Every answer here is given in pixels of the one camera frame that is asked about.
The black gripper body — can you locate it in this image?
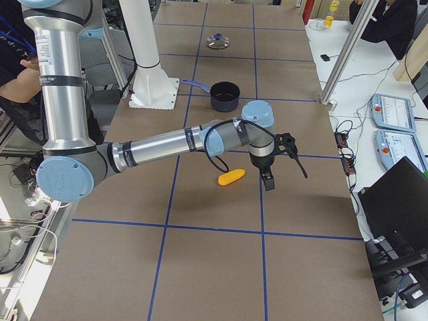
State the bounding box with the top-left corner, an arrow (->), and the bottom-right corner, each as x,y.
250,154 -> 275,175

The orange corn cob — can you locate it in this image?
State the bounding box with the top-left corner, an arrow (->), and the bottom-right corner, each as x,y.
217,169 -> 246,186

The dark blue saucepan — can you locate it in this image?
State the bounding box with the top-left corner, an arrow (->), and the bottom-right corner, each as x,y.
181,79 -> 241,112

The glass pot lid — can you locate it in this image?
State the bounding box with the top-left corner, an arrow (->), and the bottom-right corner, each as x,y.
205,33 -> 230,49

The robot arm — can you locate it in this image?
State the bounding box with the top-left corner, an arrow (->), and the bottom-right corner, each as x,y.
21,1 -> 275,202

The small black device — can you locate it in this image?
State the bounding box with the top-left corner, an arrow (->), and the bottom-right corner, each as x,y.
320,54 -> 330,62

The lower blue teach pendant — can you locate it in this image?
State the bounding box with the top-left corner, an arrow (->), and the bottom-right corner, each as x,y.
374,129 -> 427,172

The blue teach pendant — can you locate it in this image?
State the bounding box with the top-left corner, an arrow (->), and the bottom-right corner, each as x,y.
374,129 -> 427,172
370,93 -> 416,133

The black laptop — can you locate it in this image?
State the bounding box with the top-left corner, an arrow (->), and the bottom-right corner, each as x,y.
358,156 -> 427,248

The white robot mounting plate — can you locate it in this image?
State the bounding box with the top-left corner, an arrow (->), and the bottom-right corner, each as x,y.
128,76 -> 179,110

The upper blue teach pendant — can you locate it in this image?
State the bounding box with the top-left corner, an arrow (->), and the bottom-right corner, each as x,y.
370,93 -> 416,133

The person in black clothes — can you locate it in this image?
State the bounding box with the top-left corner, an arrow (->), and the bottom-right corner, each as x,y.
0,13 -> 104,148

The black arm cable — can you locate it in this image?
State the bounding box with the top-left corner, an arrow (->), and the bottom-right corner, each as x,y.
204,119 -> 308,179

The white camera pillar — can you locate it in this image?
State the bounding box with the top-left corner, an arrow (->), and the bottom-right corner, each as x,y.
117,0 -> 175,108

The aluminium frame post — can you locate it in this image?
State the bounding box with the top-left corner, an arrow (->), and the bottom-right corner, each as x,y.
319,0 -> 378,111

